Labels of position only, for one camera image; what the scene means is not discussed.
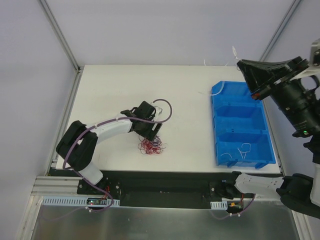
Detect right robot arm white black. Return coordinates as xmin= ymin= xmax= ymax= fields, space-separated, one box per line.
xmin=225 ymin=56 xmax=320 ymax=219

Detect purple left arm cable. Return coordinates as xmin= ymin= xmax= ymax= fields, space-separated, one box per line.
xmin=61 ymin=98 xmax=173 ymax=215

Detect left aluminium frame post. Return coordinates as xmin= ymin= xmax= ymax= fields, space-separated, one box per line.
xmin=38 ymin=0 xmax=85 ymax=73

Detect white wire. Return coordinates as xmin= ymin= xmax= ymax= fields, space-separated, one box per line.
xmin=198 ymin=45 xmax=241 ymax=97

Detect blue storage bin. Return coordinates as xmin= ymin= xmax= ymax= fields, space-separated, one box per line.
xmin=210 ymin=81 xmax=263 ymax=107
xmin=212 ymin=105 xmax=269 ymax=138
xmin=215 ymin=132 xmax=276 ymax=170

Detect blue near storage bin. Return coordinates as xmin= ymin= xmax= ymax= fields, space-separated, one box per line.
xmin=215 ymin=132 xmax=276 ymax=170

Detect white wires in near bin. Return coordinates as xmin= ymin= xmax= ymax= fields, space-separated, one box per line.
xmin=219 ymin=142 xmax=252 ymax=161

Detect right aluminium frame post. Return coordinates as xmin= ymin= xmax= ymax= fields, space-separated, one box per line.
xmin=259 ymin=0 xmax=304 ymax=62

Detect right white cable duct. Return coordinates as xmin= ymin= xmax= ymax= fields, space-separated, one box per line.
xmin=210 ymin=200 xmax=228 ymax=211

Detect left white cable duct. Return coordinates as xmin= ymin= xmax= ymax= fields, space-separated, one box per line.
xmin=42 ymin=196 xmax=112 ymax=208

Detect aluminium frame post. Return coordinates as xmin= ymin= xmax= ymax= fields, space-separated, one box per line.
xmin=38 ymin=0 xmax=85 ymax=73
xmin=259 ymin=0 xmax=304 ymax=62

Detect blue middle storage bin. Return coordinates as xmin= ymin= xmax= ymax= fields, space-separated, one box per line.
xmin=212 ymin=105 xmax=269 ymax=138

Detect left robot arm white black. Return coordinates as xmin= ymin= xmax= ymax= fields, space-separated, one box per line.
xmin=55 ymin=101 xmax=163 ymax=195

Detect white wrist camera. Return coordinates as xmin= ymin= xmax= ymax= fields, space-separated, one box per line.
xmin=151 ymin=102 xmax=163 ymax=121
xmin=309 ymin=38 xmax=320 ymax=67

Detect white cable duct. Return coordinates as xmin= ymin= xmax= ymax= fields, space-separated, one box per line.
xmin=210 ymin=200 xmax=228 ymax=211
xmin=42 ymin=196 xmax=112 ymax=208

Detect red blue wire bundle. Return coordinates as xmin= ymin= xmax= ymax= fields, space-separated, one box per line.
xmin=137 ymin=134 xmax=168 ymax=156

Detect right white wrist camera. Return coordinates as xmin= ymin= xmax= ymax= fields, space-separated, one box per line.
xmin=309 ymin=38 xmax=320 ymax=67

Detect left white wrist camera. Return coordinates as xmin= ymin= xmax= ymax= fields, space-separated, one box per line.
xmin=151 ymin=102 xmax=163 ymax=121

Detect blue far storage bin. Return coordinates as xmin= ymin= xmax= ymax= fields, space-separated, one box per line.
xmin=210 ymin=81 xmax=263 ymax=107

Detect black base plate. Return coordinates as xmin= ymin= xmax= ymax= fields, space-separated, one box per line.
xmin=74 ymin=169 xmax=253 ymax=208

